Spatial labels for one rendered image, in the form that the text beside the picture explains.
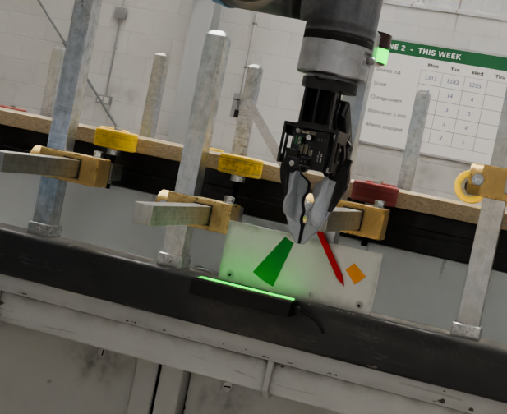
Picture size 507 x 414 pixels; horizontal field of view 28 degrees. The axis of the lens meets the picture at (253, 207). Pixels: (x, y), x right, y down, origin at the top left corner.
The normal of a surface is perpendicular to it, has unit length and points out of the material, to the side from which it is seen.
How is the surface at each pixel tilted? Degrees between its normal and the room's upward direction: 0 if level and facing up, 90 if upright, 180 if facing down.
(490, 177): 90
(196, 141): 90
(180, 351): 90
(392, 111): 90
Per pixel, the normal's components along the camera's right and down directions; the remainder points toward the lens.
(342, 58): 0.13, 0.08
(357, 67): 0.60, 0.17
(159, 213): 0.94, 0.21
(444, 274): -0.29, 0.00
